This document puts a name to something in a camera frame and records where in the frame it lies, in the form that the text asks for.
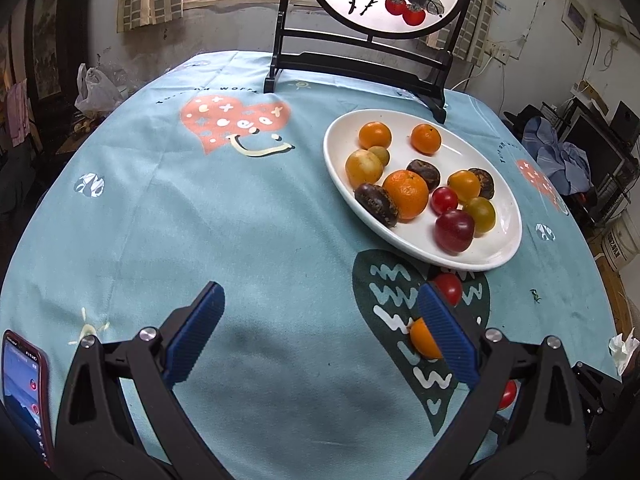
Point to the white oval plate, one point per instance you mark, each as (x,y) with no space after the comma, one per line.
(492,247)

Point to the red cherry tomato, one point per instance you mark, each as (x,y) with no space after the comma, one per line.
(448,287)
(444,200)
(508,394)

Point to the brown wrinkled passion fruit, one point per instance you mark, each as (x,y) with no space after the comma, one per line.
(486,185)

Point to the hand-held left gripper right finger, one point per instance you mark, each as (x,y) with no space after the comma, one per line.
(447,342)

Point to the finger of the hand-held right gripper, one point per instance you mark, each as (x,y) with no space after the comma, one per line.
(597,387)

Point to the small dimpled tangerine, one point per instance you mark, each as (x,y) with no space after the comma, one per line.
(426,139)

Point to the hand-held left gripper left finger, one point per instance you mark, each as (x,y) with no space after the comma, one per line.
(195,335)

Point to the pink cloth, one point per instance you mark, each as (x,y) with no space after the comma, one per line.
(17,116)

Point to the framed wall paper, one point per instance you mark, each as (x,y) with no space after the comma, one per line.
(575,13)

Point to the small green stem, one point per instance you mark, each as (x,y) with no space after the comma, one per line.
(536,296)

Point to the dark purple passion fruit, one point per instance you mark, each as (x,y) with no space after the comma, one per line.
(376,204)

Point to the large orange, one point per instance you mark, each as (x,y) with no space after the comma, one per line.
(406,195)

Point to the dark monitor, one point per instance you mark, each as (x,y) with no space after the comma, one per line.
(595,141)

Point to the yellow spotted fruit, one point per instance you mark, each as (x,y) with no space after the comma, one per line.
(362,169)

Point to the smooth orange tomato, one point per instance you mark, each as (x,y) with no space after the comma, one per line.
(374,136)
(422,337)

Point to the dark red plum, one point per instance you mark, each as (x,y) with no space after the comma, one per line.
(454,231)

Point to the yellow-orange tomato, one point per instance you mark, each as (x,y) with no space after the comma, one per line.
(462,185)

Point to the pile of blue clothes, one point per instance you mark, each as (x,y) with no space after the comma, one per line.
(560,156)

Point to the white wall socket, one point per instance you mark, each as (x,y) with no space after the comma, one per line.
(501,53)

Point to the green-yellow tomato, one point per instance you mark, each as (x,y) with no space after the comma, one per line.
(480,215)

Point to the small green-yellow fruit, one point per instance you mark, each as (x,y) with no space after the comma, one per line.
(381,154)

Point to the red-cased smartphone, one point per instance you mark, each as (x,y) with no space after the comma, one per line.
(22,395)

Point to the white plastic bag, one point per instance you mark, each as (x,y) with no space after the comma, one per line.
(95,91)

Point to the black speaker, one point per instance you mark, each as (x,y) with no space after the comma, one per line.
(627,121)

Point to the dark framed painting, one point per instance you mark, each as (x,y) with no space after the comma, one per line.
(47,35)

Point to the brown oblong fruit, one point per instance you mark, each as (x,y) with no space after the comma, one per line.
(424,174)

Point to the crumpled white tissue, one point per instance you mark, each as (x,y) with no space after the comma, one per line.
(624,349)

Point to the light blue printed tablecloth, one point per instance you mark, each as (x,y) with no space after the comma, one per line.
(225,210)

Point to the white bucket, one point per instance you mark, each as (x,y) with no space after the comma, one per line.
(621,241)

